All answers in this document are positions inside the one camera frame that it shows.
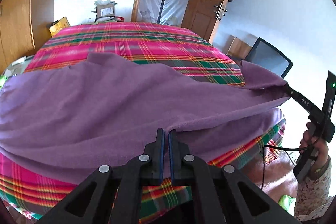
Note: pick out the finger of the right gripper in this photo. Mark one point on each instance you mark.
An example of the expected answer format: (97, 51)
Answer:
(314, 111)

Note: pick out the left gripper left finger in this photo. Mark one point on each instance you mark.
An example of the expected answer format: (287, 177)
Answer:
(112, 194)

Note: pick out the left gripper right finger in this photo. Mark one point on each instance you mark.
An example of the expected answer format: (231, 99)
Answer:
(221, 195)

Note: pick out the purple fleece garment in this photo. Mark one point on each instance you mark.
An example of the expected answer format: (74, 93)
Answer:
(65, 123)

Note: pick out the floral sleeve right forearm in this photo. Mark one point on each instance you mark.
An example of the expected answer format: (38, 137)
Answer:
(313, 198)

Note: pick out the brown fuzzy blanket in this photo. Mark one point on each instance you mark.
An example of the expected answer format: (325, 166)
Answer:
(279, 179)

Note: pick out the black mesh office chair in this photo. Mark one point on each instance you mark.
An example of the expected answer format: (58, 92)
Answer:
(269, 57)

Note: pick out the pink plaid tablecloth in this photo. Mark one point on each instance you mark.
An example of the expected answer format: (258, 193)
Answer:
(30, 195)

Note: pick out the green tissue pack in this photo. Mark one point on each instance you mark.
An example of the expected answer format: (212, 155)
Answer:
(287, 203)

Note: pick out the yellow box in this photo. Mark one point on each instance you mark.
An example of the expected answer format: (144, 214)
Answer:
(58, 25)

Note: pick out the red basket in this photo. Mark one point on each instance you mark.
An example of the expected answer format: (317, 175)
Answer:
(106, 19)

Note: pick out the wooden board against wall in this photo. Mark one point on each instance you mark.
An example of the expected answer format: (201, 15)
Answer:
(238, 48)

